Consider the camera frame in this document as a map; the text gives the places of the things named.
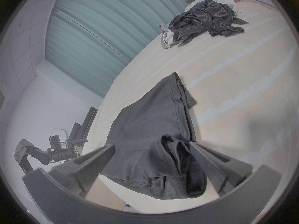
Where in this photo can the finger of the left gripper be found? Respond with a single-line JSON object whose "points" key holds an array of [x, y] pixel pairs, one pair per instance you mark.
{"points": [[78, 141]]}

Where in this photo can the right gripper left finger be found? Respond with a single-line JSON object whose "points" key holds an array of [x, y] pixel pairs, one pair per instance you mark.
{"points": [[93, 167]]}

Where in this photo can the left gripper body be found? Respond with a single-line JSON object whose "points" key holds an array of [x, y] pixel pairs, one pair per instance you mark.
{"points": [[64, 154]]}

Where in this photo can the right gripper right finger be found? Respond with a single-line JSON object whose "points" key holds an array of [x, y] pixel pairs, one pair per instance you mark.
{"points": [[222, 171]]}

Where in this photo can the black T-shirt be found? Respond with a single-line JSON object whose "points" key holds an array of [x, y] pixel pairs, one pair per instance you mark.
{"points": [[144, 129]]}

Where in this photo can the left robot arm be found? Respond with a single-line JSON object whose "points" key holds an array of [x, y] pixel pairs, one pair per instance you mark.
{"points": [[38, 154]]}

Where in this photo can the bed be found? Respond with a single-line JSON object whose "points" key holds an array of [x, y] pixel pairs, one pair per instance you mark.
{"points": [[233, 78]]}

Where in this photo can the blue-green curtain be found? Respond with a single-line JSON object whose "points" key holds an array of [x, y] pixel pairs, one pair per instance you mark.
{"points": [[105, 31]]}

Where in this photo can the grey garment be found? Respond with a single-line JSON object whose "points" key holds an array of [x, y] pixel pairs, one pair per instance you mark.
{"points": [[163, 28]]}

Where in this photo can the black satin garment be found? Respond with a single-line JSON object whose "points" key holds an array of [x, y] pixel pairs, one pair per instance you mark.
{"points": [[205, 20]]}

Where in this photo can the dark blue garment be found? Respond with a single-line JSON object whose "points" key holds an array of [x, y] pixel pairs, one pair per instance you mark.
{"points": [[201, 4]]}

